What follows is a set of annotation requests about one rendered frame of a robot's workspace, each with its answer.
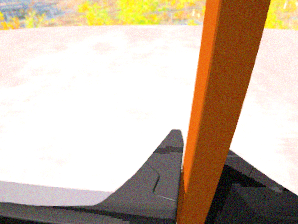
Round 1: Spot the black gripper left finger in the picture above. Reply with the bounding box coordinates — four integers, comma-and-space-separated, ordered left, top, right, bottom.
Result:
0, 129, 184, 224

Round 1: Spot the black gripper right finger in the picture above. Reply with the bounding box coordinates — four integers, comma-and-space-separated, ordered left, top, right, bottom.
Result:
204, 148, 298, 224

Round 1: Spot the orange handle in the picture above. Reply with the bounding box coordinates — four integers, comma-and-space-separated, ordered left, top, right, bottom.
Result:
177, 0, 271, 224

